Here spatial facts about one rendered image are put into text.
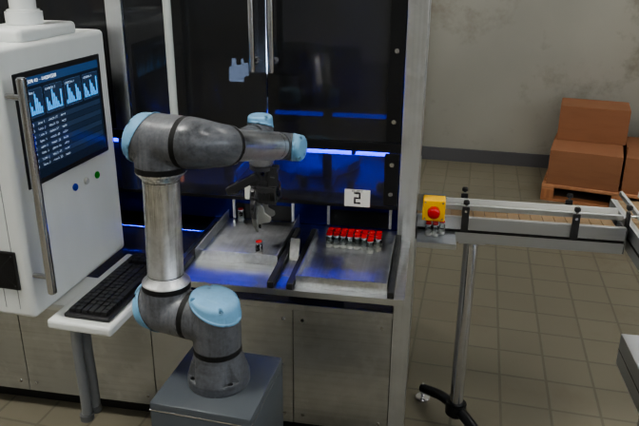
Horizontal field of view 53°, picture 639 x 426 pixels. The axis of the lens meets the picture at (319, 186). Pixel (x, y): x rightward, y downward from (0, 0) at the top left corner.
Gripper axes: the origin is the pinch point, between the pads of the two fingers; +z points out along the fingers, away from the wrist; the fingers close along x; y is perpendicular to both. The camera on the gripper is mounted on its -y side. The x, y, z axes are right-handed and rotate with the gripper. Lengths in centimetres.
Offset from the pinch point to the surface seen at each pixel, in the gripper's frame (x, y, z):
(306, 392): 20, 12, 74
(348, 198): 19.0, 26.3, -4.0
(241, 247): 3.7, -6.4, 9.6
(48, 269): -36, -49, 2
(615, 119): 340, 194, 36
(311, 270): -8.1, 18.8, 9.7
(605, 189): 306, 185, 82
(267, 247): 5.2, 2.1, 9.6
